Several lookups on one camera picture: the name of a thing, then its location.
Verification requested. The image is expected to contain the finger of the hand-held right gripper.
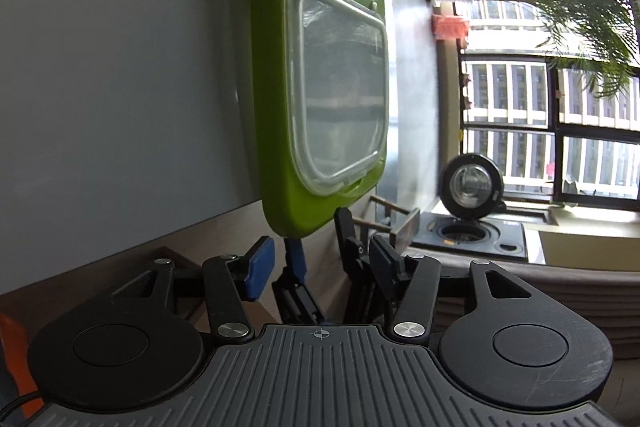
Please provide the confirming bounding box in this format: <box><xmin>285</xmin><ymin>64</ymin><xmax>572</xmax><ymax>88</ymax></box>
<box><xmin>272</xmin><ymin>237</ymin><xmax>327</xmax><ymax>325</ymax></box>
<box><xmin>334</xmin><ymin>207</ymin><xmax>397</xmax><ymax>325</ymax></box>

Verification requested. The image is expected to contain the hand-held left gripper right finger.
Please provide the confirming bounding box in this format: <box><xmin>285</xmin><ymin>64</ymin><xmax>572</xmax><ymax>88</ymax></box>
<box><xmin>369</xmin><ymin>236</ymin><xmax>535</xmax><ymax>339</ymax></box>

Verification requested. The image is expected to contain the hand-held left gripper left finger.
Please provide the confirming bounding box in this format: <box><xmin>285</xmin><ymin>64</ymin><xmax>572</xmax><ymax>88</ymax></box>
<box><xmin>107</xmin><ymin>236</ymin><xmax>277</xmax><ymax>344</ymax></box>

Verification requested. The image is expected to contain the green plastic tray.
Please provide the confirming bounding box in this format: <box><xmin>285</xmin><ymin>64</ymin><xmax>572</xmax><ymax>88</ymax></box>
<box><xmin>244</xmin><ymin>0</ymin><xmax>392</xmax><ymax>240</ymax></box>

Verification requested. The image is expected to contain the wooden chair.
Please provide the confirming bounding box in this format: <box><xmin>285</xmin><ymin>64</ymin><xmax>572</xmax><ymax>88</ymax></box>
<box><xmin>352</xmin><ymin>194</ymin><xmax>422</xmax><ymax>252</ymax></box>

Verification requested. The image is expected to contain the black appliance with round lid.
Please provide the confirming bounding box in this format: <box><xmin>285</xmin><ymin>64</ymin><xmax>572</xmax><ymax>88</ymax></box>
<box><xmin>407</xmin><ymin>153</ymin><xmax>530</xmax><ymax>264</ymax></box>

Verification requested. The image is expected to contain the clear plastic container lid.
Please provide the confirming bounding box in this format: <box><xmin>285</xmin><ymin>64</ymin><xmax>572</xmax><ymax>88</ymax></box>
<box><xmin>282</xmin><ymin>0</ymin><xmax>391</xmax><ymax>198</ymax></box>

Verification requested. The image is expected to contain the wooden desk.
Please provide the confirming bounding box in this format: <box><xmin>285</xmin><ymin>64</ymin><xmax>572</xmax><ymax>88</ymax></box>
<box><xmin>0</xmin><ymin>202</ymin><xmax>283</xmax><ymax>344</ymax></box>

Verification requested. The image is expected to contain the orange object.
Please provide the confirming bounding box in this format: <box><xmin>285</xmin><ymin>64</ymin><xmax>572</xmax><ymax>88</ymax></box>
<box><xmin>0</xmin><ymin>312</ymin><xmax>32</xmax><ymax>408</ymax></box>

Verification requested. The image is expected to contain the green palm plant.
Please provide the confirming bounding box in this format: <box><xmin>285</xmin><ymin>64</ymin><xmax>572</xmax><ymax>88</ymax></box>
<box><xmin>472</xmin><ymin>0</ymin><xmax>640</xmax><ymax>98</ymax></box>

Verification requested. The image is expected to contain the black window frame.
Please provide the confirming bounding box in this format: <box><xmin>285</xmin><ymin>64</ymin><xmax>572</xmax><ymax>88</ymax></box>
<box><xmin>457</xmin><ymin>49</ymin><xmax>640</xmax><ymax>208</ymax></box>

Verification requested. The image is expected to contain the black cable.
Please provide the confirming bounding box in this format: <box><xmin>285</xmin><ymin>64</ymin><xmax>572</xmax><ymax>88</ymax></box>
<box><xmin>0</xmin><ymin>389</ymin><xmax>47</xmax><ymax>424</ymax></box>

